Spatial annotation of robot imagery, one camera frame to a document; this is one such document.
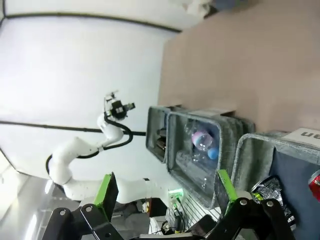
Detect white label Can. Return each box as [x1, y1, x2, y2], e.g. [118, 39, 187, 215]
[284, 126, 320, 149]

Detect power strip green light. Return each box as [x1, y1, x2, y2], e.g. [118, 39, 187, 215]
[168, 188, 185, 204]

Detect blue jeans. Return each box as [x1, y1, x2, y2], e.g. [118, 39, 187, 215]
[214, 0, 237, 9]

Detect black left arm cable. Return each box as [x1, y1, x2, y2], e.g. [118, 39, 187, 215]
[45, 115, 147, 181]

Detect crushed black silver can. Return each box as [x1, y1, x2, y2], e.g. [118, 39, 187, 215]
[250, 175, 299, 232]

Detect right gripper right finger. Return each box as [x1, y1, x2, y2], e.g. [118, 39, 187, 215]
[199, 169, 297, 240]

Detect grey fabric basket Plastic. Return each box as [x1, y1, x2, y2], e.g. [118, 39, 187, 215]
[165, 109, 256, 210]

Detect grey fabric basket Bottle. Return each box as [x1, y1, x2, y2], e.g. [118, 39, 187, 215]
[145, 105, 182, 165]

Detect large clear plastic bottle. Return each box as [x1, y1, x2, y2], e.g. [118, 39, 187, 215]
[174, 119, 219, 192]

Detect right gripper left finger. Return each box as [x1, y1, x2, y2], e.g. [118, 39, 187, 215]
[49, 171, 121, 240]

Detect black flat device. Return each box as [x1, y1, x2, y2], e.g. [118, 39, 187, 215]
[191, 213, 215, 237]

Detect long brown glass bottle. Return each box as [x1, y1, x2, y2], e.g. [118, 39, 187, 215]
[154, 137, 168, 156]

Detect white zip jacket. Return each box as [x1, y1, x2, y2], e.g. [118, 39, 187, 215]
[179, 0, 214, 17]

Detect crushed red can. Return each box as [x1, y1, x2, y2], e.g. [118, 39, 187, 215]
[308, 169, 320, 204]

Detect small water bottle blue cap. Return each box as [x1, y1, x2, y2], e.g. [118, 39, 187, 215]
[190, 130, 220, 161]

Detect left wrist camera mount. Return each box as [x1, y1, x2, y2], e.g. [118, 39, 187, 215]
[103, 90, 119, 104]

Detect grey fabric basket Can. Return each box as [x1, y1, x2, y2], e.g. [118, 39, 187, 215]
[230, 131, 320, 240]

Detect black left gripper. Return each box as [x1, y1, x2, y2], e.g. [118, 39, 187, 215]
[108, 99, 137, 121]

